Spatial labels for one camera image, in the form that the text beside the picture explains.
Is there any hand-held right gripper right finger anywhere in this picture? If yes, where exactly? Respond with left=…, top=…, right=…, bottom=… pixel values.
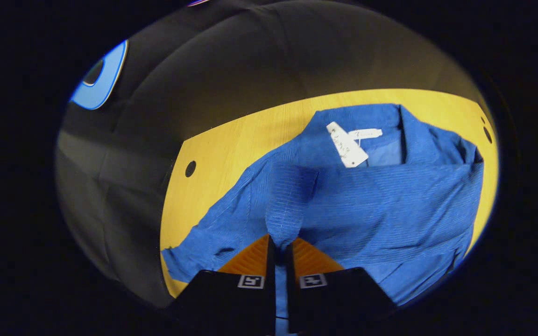
left=285, top=237, right=398, bottom=335

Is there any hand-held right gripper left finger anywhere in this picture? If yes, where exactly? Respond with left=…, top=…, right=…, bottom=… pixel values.
left=170, top=234, right=277, bottom=336

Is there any blue shirt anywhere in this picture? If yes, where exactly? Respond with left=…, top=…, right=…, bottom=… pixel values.
left=161, top=103, right=485, bottom=336

